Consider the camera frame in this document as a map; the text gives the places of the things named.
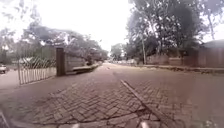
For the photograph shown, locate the distant trees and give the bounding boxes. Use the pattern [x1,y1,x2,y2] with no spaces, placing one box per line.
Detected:
[109,43,125,62]

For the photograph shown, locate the red brick path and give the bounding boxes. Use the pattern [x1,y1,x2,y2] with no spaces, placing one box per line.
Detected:
[0,63,188,128]

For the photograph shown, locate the concrete kerb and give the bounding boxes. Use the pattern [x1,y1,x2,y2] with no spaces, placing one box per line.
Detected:
[119,79,178,128]

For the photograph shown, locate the group of tall trees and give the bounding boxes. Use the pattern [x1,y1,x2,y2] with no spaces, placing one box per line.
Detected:
[123,0,224,64]

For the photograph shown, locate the roadside verge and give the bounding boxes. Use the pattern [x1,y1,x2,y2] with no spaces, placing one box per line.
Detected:
[133,63,224,75]

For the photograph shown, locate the white metal gate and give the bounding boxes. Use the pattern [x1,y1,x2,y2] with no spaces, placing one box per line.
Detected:
[17,44,58,86]

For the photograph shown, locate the grey-brown road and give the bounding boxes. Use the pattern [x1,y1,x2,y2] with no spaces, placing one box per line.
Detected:
[108,63,224,128]

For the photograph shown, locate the building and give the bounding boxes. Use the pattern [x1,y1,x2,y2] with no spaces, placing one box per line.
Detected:
[199,39,224,51]

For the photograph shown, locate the grey driveway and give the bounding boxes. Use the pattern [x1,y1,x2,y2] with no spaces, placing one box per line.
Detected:
[0,69,21,90]

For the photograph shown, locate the white car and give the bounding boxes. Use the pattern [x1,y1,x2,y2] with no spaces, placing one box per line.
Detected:
[0,63,8,75]

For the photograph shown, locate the brown wall with pillar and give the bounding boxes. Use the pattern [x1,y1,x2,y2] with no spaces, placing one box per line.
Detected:
[55,47,101,77]

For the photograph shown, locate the brown boundary wall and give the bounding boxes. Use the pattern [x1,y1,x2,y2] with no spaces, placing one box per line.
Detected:
[144,48,224,69]

